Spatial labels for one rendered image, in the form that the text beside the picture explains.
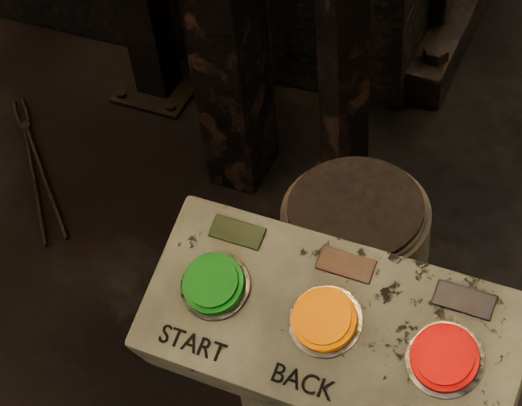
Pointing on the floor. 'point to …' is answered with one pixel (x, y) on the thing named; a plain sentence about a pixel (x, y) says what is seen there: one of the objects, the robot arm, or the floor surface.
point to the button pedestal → (212, 363)
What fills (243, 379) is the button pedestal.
